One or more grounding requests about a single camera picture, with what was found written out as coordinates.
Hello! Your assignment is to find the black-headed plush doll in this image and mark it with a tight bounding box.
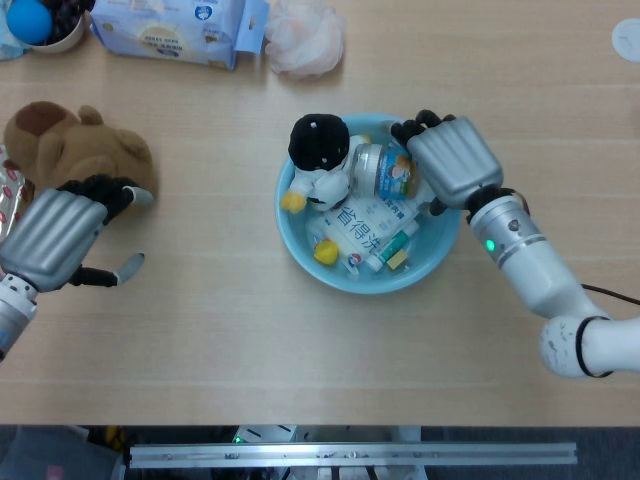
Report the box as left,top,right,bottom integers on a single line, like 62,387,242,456
279,113,374,215

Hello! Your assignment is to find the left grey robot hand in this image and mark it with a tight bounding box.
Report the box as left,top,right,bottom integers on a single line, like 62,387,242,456
0,173,156,294

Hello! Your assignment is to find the green white glue stick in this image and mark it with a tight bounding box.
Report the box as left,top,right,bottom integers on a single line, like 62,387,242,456
366,222,420,273

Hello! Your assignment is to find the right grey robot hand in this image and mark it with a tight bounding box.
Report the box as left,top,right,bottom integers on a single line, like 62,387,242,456
389,109,504,217

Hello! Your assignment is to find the blue white tissue pack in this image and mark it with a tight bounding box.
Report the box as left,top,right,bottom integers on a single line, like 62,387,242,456
89,0,271,71

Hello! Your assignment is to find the light blue wet wipes pack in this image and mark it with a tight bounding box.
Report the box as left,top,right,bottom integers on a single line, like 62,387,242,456
0,19,31,62

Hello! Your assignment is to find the beige bowl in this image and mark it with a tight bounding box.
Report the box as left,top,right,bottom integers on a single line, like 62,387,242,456
19,9,91,55

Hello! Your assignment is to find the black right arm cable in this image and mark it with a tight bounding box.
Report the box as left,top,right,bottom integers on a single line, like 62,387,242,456
579,283,640,305

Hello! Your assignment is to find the pink mesh bath loofah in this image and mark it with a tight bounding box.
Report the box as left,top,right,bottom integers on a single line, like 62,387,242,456
263,0,346,80

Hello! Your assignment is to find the light blue plastic bowl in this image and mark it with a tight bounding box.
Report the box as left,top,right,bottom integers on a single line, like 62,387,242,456
274,112,462,296

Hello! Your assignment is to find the round white cable grommet cap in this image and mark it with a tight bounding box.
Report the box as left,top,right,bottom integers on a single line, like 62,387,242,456
611,18,640,64

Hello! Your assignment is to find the dark pine cone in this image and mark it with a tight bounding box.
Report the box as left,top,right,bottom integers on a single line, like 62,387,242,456
42,0,96,45

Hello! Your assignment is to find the aluminium rail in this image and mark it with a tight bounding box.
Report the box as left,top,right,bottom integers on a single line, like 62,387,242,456
128,442,577,470

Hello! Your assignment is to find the small yellow rubber duck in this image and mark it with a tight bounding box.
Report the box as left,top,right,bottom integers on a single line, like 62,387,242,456
312,238,339,264

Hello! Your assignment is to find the blue ball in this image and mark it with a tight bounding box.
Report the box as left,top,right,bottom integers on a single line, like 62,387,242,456
6,0,54,46

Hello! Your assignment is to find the gold red snack packet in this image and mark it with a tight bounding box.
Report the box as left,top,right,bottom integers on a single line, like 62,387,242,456
0,144,36,236

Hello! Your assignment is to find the brown capybara plush toy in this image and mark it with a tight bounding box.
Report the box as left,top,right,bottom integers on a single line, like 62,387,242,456
3,100,160,216

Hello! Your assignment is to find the clear jar with blue label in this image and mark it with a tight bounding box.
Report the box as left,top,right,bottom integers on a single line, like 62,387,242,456
352,142,426,201

